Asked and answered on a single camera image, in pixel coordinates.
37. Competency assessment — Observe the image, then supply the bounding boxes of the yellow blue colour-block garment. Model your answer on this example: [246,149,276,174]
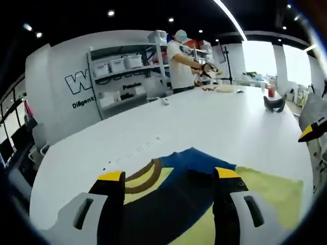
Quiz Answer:
[122,146,305,245]

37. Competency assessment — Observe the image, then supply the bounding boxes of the clear plastic box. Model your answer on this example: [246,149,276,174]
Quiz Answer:
[148,30,168,41]

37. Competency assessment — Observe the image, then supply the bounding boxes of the white sacks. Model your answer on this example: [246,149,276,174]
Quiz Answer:
[283,85,311,108]

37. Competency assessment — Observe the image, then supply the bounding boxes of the dark hanging bag pink strap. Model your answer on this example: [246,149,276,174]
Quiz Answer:
[24,99,39,128]

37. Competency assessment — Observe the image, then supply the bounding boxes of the grey metal shelving rack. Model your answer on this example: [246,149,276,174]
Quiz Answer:
[86,43,174,120]

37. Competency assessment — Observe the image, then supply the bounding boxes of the long ceiling light strip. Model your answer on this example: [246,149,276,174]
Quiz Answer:
[213,0,248,41]

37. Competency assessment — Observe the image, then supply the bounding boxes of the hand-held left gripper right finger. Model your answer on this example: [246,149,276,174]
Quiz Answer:
[212,167,272,245]

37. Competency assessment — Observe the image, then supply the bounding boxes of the white plastic storage bin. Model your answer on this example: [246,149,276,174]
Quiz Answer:
[109,59,126,74]
[124,55,143,69]
[93,63,110,78]

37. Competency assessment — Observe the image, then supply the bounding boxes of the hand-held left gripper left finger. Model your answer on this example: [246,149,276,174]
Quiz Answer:
[55,171,126,245]

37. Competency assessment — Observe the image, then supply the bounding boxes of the black curved holder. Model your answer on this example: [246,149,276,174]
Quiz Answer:
[263,95,287,113]

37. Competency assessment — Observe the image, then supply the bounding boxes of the large white bucket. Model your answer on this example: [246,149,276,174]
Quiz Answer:
[144,76,164,99]

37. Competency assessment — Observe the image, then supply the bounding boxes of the grey mesh office chair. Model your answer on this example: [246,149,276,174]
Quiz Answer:
[298,94,327,164]

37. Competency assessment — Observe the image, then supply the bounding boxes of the cream cloth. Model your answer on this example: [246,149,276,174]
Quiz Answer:
[216,85,235,94]

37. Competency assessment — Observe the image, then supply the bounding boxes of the cluttered white shelving rack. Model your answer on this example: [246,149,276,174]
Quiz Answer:
[183,38,214,85]

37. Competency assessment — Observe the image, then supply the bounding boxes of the black tripod stand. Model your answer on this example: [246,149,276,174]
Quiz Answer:
[220,45,235,85]

